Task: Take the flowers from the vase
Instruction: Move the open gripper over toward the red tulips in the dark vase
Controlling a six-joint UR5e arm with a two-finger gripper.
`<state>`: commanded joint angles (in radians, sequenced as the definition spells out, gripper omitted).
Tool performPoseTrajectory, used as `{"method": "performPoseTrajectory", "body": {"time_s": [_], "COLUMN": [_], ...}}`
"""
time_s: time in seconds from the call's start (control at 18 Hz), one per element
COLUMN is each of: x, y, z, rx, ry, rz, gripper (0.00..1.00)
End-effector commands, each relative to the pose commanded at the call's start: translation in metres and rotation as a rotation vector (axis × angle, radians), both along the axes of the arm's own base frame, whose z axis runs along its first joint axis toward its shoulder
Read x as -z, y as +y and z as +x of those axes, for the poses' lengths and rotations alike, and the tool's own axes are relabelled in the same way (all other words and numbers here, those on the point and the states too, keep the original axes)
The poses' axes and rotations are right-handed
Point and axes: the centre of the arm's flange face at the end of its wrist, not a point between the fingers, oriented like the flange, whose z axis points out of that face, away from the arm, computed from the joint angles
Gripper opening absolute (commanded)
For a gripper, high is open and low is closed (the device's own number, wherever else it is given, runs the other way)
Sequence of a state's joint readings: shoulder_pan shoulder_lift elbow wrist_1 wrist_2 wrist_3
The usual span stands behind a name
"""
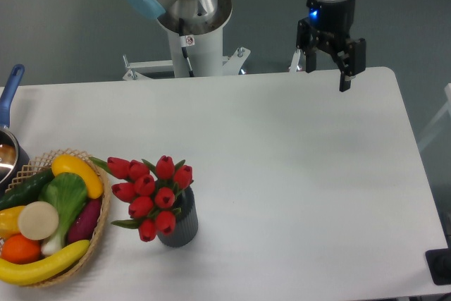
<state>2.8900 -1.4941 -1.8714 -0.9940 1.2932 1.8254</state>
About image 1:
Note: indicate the red tulip bouquet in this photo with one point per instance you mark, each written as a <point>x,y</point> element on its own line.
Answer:
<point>150,191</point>

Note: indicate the yellow banana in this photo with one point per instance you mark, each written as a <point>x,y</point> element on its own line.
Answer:
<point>41,270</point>

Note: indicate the green bok choy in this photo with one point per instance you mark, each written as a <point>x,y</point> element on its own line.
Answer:
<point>67,193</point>

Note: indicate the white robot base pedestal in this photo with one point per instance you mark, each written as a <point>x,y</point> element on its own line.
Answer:
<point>191,56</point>

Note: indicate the black clamp at table edge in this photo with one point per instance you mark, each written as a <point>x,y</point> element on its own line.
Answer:
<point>439,265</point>

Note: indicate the orange fruit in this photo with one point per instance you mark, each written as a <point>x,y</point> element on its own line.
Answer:
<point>20,250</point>

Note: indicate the purple sweet potato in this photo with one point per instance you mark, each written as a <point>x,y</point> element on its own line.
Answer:
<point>84,225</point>

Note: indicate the woven wicker basket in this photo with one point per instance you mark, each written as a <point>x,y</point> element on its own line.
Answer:
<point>43,162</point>

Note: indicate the blue handled saucepan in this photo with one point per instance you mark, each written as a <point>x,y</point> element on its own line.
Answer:
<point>13,156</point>

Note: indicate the dark grey ribbed vase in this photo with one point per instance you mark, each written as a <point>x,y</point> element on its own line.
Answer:
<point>186,222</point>

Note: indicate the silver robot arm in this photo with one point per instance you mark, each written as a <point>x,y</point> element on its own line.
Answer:
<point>196,17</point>

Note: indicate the dark green cucumber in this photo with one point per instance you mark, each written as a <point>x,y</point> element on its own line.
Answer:
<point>27,191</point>

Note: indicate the yellow bell pepper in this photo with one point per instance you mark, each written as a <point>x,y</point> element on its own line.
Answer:
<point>9,221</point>

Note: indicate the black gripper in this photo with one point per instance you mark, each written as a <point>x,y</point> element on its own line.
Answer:
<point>326,28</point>

